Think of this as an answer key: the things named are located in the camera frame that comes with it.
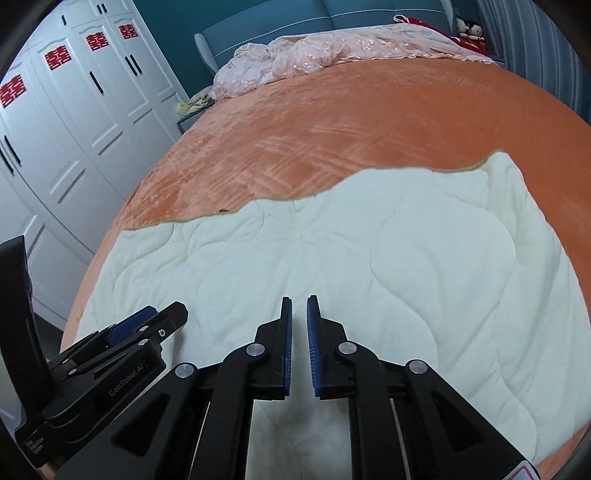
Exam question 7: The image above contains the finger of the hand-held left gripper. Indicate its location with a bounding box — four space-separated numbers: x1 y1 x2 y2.
60 305 160 365
111 301 190 358

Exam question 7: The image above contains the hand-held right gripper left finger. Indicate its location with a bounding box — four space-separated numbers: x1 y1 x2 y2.
55 295 294 480

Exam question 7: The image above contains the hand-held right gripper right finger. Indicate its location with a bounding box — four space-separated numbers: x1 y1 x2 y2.
305 294 539 480

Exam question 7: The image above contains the cream quilted jacket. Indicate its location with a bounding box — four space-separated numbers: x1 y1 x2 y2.
65 151 589 480

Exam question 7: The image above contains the white panelled wardrobe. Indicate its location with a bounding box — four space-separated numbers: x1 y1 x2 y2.
0 0 190 333

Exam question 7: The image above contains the dark grey nightstand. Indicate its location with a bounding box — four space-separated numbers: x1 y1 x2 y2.
175 104 215 134

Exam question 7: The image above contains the orange plush blanket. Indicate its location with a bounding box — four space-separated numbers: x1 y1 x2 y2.
62 59 591 472

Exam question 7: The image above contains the pale yellow cloth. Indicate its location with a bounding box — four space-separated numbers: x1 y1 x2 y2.
178 90 215 114

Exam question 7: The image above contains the pink embroidered quilt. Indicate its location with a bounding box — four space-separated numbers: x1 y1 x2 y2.
212 23 497 100

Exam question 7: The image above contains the blue upholstered headboard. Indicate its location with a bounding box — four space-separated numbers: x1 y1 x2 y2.
194 0 455 75

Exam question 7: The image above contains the red cloth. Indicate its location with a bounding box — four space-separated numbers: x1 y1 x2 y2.
445 37 495 63

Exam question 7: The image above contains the red cloth bag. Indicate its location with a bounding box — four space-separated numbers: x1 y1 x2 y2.
392 14 437 29

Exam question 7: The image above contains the grey-blue curtain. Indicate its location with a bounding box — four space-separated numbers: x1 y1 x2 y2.
475 0 591 121

